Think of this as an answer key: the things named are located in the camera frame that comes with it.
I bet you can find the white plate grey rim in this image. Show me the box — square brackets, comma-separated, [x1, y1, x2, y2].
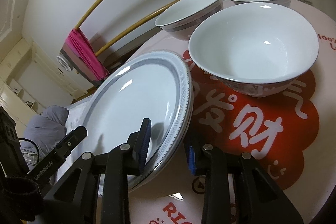
[73, 50, 193, 190]

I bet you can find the grey pillow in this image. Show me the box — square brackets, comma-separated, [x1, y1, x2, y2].
[23, 105, 69, 159]

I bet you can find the white bed cover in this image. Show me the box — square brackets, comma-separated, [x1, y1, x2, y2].
[54, 95, 93, 184]

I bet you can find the cream wardrobe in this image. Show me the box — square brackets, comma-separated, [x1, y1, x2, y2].
[1, 39, 87, 126]

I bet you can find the white round fan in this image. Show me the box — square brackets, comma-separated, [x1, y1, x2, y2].
[56, 54, 74, 72]

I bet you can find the black cable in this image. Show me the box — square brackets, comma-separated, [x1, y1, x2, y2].
[18, 137, 41, 162]

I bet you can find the brown cloth on rail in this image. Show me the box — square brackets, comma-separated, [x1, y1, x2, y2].
[60, 43, 97, 85]

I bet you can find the pink cloth on rail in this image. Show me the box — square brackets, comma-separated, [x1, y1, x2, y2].
[66, 28, 109, 80]

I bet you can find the lower wooden barre rail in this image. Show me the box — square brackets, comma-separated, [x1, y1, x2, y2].
[95, 0, 180, 56]

